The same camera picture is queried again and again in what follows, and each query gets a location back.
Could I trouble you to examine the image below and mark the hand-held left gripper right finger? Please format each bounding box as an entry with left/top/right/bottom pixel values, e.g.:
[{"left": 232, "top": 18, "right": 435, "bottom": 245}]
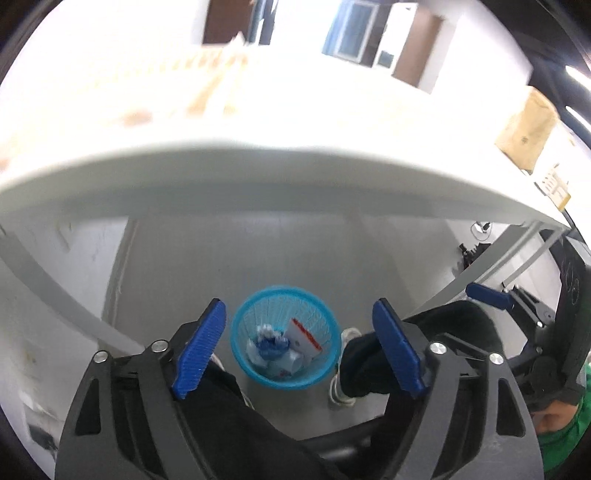
[{"left": 372, "top": 298, "right": 543, "bottom": 480}]

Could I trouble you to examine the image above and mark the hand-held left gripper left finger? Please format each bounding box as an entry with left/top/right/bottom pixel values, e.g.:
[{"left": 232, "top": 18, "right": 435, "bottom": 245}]
[{"left": 54, "top": 298, "right": 227, "bottom": 480}]

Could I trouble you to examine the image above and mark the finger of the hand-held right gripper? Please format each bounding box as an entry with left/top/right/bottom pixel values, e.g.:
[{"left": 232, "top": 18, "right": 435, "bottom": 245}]
[{"left": 466, "top": 283, "right": 552, "bottom": 328}]

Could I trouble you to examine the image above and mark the blue plastic bag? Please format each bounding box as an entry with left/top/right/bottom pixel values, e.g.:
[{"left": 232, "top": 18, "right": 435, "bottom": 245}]
[{"left": 259, "top": 335, "right": 289, "bottom": 361}]

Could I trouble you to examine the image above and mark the blue plastic basket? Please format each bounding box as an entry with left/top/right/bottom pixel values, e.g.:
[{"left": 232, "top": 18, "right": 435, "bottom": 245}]
[{"left": 231, "top": 287, "right": 342, "bottom": 391}]

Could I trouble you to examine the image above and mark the white paper cup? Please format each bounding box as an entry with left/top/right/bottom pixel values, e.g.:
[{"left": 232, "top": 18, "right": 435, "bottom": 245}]
[{"left": 272, "top": 354, "right": 303, "bottom": 377}]

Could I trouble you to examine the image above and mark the red white package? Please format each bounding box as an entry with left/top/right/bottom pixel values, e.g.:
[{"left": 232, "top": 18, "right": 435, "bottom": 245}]
[{"left": 283, "top": 318, "right": 322, "bottom": 358}]

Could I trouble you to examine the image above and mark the person's right hand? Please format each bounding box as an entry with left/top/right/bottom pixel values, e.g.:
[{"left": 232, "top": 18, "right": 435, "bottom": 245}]
[{"left": 536, "top": 401, "right": 579, "bottom": 433}]

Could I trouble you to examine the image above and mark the person's left white shoe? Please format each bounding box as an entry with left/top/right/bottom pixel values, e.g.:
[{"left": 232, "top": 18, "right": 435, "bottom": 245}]
[{"left": 210, "top": 353, "right": 254, "bottom": 409}]

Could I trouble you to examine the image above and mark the person's white shoe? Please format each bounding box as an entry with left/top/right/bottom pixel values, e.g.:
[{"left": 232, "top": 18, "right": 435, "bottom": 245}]
[
  {"left": 329, "top": 328, "right": 361, "bottom": 407},
  {"left": 210, "top": 353, "right": 254, "bottom": 409}
]

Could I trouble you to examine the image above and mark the grey table leg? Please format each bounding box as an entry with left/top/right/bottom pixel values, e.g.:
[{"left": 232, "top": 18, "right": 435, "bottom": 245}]
[{"left": 443, "top": 222, "right": 546, "bottom": 315}]

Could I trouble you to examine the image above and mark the person's right white shoe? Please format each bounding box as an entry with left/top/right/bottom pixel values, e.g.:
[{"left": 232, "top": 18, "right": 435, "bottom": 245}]
[{"left": 329, "top": 328, "right": 361, "bottom": 407}]

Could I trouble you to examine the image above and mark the person's left black trouser leg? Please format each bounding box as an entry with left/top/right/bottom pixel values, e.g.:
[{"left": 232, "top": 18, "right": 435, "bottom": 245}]
[{"left": 175, "top": 364, "right": 324, "bottom": 480}]

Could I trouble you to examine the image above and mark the person's green top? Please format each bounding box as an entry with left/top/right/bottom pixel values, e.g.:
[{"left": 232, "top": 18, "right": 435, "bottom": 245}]
[{"left": 538, "top": 369, "right": 591, "bottom": 472}]

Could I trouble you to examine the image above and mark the cardboard pen holder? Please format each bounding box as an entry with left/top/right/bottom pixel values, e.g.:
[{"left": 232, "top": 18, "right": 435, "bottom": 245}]
[{"left": 536, "top": 164, "right": 571, "bottom": 206}]

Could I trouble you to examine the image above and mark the brown paper bag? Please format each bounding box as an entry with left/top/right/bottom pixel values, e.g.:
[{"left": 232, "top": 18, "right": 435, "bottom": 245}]
[{"left": 495, "top": 87, "right": 559, "bottom": 171}]

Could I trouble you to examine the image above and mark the brown glass door cabinet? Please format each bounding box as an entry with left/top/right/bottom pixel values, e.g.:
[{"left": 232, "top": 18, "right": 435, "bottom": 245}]
[{"left": 323, "top": 0, "right": 444, "bottom": 88}]

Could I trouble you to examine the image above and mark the yellow checkered tablecloth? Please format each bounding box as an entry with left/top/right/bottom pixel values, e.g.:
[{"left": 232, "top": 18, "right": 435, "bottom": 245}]
[{"left": 0, "top": 46, "right": 250, "bottom": 162}]

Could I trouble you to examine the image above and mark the brown wooden wardrobe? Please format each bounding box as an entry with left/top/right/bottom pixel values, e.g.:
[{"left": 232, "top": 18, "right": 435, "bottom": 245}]
[{"left": 202, "top": 0, "right": 254, "bottom": 44}]

